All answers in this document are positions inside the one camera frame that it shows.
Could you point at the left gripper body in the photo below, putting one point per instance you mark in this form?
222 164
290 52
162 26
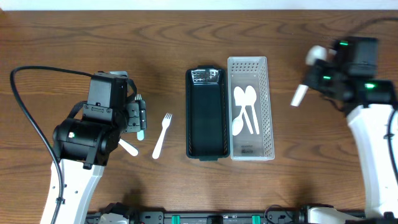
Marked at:
137 115

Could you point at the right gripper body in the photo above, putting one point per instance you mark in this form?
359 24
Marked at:
313 76

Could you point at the white plastic spoon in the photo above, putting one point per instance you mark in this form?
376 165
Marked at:
315 53
238 123
252 97
239 97

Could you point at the clear white plastic basket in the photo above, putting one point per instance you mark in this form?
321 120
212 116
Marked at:
244 71

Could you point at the white fork under arm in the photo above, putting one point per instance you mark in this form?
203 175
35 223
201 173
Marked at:
128 147

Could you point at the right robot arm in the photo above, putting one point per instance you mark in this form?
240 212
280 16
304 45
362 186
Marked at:
370 108

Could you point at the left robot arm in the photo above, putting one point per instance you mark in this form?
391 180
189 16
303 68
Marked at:
83 149

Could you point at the light blue plastic fork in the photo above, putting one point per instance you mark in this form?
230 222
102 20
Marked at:
141 135

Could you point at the white plastic fork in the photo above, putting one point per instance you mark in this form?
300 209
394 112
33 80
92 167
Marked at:
165 124

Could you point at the dark green plastic basket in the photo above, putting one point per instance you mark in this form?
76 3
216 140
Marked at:
207 122

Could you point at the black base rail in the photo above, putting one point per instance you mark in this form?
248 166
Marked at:
120 213

